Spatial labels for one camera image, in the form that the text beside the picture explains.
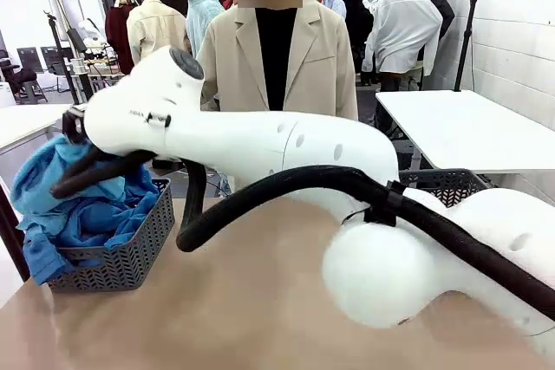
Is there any mannequin in blue shirt, black coat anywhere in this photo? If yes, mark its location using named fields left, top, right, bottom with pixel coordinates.
left=327, top=0, right=375, bottom=85

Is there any black office chair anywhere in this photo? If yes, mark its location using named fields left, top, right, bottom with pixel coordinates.
left=8, top=64, right=49, bottom=105

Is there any light blue cotton garment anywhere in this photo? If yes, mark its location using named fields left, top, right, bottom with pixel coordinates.
left=9, top=134, right=153, bottom=237

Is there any mannequin in light blue shirt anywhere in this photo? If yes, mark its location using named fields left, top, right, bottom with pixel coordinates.
left=185, top=0, right=226, bottom=59

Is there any mannequin in beige jacket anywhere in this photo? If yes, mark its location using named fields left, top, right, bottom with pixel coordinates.
left=126, top=0, right=192, bottom=66

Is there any grey plastic lattice basket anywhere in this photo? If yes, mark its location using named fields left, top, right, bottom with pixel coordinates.
left=397, top=168, right=493, bottom=210
left=46, top=177, right=176, bottom=294

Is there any black corrugated cable hose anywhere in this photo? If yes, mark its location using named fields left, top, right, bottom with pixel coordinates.
left=50, top=144, right=555, bottom=324

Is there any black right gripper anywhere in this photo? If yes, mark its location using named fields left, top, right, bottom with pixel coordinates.
left=62, top=104, right=90, bottom=146

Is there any white table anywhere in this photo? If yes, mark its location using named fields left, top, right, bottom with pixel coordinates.
left=0, top=103, right=73, bottom=154
left=375, top=89, right=555, bottom=189

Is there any black tripod stand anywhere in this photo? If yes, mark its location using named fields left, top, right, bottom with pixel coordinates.
left=453, top=0, right=483, bottom=93

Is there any black lamp stand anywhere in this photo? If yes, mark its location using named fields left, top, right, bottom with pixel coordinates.
left=42, top=12, right=95, bottom=107

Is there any silver slanted pole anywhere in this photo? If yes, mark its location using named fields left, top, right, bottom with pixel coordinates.
left=42, top=0, right=96, bottom=102

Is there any person in beige blazer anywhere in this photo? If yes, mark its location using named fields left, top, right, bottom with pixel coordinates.
left=197, top=0, right=360, bottom=122

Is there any mannequin in dark red dress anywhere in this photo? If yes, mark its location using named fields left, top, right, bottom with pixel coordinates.
left=105, top=0, right=135, bottom=76

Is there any black hose clamp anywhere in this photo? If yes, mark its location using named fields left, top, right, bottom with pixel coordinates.
left=362, top=179, right=408, bottom=227

